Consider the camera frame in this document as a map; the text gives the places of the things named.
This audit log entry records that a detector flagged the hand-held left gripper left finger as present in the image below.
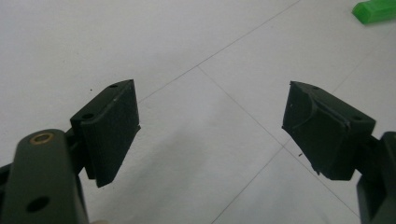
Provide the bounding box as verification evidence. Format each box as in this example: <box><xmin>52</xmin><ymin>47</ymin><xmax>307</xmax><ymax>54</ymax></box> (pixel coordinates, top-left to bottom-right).
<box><xmin>69</xmin><ymin>78</ymin><xmax>142</xmax><ymax>189</ymax></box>

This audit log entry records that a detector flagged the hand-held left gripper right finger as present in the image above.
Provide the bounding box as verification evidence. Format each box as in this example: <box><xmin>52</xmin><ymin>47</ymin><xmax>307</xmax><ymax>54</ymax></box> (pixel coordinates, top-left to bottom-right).
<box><xmin>281</xmin><ymin>80</ymin><xmax>376</xmax><ymax>181</ymax></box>

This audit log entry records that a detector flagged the green plastic block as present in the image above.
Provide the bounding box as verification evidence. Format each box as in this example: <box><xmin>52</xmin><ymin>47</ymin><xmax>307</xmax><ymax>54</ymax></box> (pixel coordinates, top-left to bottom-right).
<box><xmin>351</xmin><ymin>0</ymin><xmax>396</xmax><ymax>25</ymax></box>

